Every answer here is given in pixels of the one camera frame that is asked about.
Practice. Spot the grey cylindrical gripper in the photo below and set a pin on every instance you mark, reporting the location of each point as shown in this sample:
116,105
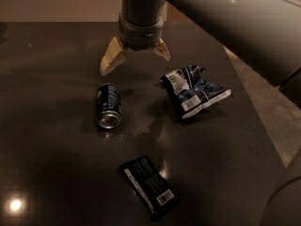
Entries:
140,35

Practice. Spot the dark blue pepsi can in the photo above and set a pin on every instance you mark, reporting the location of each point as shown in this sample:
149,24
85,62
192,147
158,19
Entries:
108,107

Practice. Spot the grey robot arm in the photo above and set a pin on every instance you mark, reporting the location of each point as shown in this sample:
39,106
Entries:
226,167

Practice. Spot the crumpled blue chip bag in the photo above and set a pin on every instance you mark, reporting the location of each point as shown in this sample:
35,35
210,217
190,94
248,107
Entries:
190,92

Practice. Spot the flat black snack packet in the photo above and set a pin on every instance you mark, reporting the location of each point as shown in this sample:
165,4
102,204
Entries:
150,187

